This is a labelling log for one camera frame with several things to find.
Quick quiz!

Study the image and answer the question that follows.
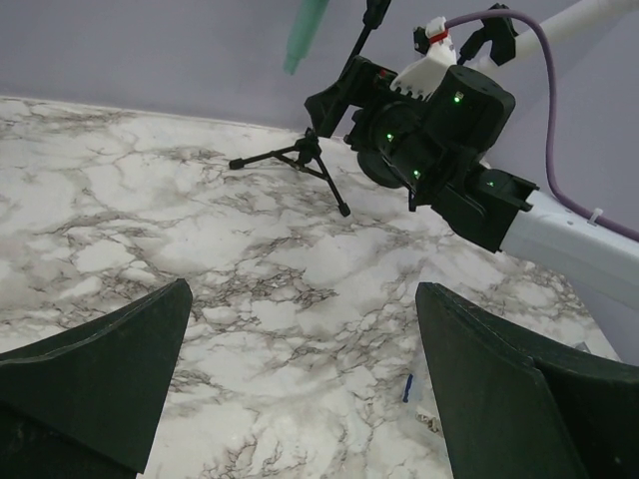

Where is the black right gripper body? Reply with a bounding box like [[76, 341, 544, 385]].
[[342, 55, 431, 150]]

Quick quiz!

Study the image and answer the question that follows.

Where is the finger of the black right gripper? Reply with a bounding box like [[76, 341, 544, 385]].
[[305, 82, 349, 138]]

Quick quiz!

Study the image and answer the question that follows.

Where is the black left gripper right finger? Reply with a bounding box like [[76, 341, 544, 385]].
[[415, 282, 638, 478]]

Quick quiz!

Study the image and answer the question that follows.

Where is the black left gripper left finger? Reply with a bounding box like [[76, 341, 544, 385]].
[[1, 278, 193, 478]]

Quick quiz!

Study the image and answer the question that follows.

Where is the black tripod microphone stand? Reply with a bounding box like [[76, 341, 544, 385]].
[[229, 1, 390, 218]]

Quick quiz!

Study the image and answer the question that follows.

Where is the green microphone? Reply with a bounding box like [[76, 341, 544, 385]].
[[283, 0, 329, 75]]

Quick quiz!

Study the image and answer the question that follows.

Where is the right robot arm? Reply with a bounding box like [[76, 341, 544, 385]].
[[305, 56, 638, 306]]

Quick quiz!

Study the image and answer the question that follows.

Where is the black round-base stand right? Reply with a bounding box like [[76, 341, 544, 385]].
[[457, 16, 518, 66]]

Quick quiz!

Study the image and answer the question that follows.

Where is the white microphone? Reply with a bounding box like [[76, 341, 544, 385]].
[[504, 0, 638, 66]]

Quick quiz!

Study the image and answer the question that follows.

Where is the clear screw organizer box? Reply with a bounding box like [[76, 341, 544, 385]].
[[399, 368, 442, 440]]

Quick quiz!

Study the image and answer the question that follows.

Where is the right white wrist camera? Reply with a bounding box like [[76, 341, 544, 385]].
[[390, 17, 457, 99]]

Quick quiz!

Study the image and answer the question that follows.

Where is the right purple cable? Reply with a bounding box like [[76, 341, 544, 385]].
[[444, 5, 639, 240]]

